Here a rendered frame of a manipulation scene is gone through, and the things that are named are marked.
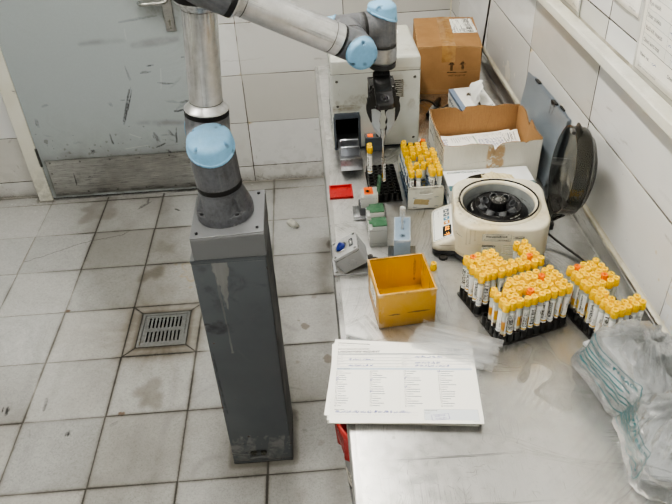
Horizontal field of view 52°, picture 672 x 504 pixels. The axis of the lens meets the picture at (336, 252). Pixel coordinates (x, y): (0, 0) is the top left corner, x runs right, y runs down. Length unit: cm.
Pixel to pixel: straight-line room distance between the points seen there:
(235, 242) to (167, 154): 200
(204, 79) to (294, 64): 179
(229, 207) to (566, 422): 94
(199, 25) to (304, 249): 174
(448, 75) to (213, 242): 119
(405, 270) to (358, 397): 37
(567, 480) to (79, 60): 293
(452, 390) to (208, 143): 81
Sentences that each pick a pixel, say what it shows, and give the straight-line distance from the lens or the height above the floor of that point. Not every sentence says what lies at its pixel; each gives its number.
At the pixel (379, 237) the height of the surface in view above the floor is 90.
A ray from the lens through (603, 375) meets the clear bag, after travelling 144.
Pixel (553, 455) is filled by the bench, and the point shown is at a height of 88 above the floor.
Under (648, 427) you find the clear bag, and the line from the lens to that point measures 133.
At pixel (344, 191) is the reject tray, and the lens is 201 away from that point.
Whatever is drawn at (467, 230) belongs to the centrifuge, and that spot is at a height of 98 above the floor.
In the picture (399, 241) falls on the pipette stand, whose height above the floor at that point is 97.
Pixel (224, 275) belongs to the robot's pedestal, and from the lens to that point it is 184.
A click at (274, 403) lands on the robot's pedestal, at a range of 219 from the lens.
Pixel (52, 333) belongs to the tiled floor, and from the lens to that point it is 312.
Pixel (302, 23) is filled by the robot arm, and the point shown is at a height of 144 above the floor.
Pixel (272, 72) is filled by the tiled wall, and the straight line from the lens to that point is 354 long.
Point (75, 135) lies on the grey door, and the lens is 378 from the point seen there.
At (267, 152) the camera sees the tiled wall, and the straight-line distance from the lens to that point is 373.
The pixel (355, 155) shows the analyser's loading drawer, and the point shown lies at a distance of 212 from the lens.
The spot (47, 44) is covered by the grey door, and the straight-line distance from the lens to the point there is 361.
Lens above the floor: 195
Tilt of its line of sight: 37 degrees down
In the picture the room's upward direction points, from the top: 3 degrees counter-clockwise
